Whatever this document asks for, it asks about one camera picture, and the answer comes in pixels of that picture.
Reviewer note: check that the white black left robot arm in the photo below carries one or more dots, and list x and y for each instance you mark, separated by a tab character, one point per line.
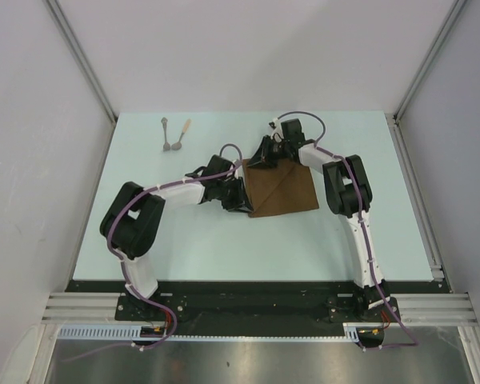
131	223

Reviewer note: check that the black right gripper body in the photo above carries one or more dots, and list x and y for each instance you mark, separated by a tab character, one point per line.
280	150

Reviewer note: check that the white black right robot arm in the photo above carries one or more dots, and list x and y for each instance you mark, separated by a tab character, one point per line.
348	195

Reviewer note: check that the aluminium front rail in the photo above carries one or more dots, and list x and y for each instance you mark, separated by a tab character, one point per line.
415	309

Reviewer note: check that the metal fork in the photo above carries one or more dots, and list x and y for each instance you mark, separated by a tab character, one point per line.
166	146

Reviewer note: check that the aluminium corner post right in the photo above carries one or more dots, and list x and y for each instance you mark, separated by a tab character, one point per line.
439	42

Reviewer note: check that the aluminium corner post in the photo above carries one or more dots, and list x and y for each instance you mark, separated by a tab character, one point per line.
439	42
74	46

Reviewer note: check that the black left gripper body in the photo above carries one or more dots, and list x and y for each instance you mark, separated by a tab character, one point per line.
226	191

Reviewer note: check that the aluminium corner post left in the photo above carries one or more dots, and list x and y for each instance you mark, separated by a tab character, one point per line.
74	46

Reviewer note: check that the brown cloth napkin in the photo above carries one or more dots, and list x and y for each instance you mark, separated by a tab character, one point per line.
286	189

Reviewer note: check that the spoon with wooden handle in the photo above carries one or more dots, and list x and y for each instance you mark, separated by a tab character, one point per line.
178	144

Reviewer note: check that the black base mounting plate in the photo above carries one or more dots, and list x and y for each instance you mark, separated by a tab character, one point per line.
251	309

